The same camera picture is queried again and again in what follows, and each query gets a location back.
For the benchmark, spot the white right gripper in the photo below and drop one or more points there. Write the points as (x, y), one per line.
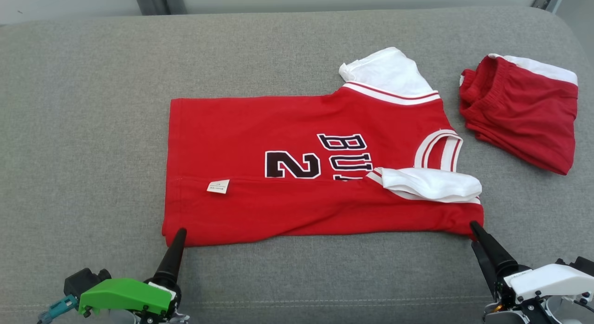
(547, 282)

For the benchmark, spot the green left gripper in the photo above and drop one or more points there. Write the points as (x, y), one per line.
(125, 294)

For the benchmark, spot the red shorts white stripe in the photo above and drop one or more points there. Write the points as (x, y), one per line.
(524, 115)

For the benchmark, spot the red basketball jersey white sleeves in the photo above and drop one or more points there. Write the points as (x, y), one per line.
(255, 124)

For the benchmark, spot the grey sofa cushion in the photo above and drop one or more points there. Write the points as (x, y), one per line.
(93, 129)

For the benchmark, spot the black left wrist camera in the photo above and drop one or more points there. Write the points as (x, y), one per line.
(83, 282)

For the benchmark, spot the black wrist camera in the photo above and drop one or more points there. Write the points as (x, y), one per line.
(582, 264)
(83, 282)

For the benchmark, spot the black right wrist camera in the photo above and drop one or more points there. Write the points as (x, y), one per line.
(582, 264)

